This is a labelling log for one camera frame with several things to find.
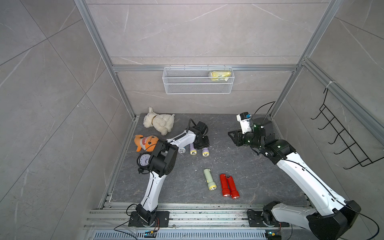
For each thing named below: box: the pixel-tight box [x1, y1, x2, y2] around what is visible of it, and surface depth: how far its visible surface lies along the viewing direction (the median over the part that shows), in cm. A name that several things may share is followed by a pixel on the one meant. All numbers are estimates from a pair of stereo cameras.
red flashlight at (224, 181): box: [220, 174, 231, 197], surface depth 84 cm
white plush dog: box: [143, 106, 175, 136], surface depth 109 cm
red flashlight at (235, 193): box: [226, 175, 240, 199], surface depth 83 cm
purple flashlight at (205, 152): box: [202, 147, 210, 157], surface depth 96 cm
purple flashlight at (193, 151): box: [189, 143, 198, 156], surface depth 97 cm
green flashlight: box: [203, 168, 217, 191], surface depth 85 cm
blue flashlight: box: [178, 146, 187, 154], surface depth 100 cm
